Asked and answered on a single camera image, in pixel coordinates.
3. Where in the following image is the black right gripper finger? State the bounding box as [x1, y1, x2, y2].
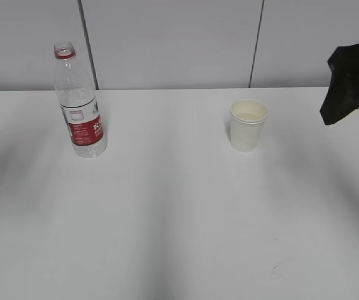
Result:
[320, 74, 359, 125]
[327, 31, 359, 79]

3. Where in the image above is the clear water bottle red label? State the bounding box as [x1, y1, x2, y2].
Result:
[54, 41, 107, 158]

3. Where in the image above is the white paper cup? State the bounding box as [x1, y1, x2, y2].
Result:
[230, 99, 268, 153]

